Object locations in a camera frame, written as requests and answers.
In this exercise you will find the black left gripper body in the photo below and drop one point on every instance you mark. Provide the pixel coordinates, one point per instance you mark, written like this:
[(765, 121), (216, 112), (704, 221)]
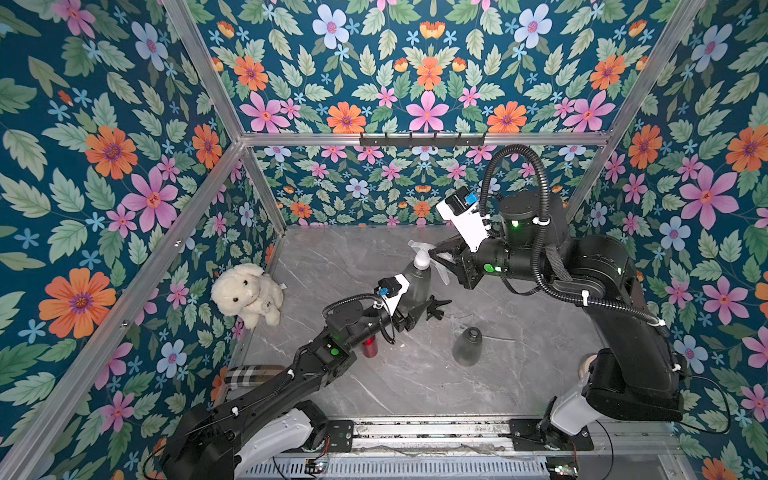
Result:
[(397, 323)]

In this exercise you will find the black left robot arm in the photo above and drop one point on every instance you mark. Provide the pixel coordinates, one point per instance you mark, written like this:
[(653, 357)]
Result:
[(276, 416)]

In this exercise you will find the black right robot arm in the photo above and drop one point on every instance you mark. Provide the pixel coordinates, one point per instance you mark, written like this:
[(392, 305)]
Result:
[(637, 375)]

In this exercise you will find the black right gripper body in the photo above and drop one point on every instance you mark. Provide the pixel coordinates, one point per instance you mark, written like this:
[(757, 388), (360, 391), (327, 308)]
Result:
[(464, 264)]

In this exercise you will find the white spray nozzle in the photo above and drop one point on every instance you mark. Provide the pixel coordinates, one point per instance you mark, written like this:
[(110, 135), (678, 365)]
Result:
[(423, 260)]

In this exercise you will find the black hook rail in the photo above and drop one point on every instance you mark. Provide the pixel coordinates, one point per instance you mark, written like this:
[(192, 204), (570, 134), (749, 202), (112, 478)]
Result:
[(407, 140)]

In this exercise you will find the plaid fabric cloth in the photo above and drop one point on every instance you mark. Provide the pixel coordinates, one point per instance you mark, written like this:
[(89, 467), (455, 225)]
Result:
[(249, 376)]

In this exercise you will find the round beige wall clock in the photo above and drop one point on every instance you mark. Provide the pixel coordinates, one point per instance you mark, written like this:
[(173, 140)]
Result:
[(584, 370)]

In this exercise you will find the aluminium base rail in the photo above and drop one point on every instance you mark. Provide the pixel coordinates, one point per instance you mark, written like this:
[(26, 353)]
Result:
[(481, 435)]

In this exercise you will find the grey translucent spray bottle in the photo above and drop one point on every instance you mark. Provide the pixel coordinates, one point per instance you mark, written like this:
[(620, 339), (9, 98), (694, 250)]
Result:
[(419, 287)]

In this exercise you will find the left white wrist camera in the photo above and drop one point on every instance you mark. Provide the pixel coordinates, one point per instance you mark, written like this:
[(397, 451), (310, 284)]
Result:
[(391, 290)]

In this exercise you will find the white plush teddy bear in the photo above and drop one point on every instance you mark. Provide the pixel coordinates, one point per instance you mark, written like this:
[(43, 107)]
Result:
[(246, 291)]

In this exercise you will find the aluminium frame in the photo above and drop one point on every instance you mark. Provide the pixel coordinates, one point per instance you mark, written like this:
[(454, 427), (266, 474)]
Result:
[(123, 174)]

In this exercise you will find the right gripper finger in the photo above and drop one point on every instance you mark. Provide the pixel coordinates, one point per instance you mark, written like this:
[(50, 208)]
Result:
[(451, 270), (454, 245)]

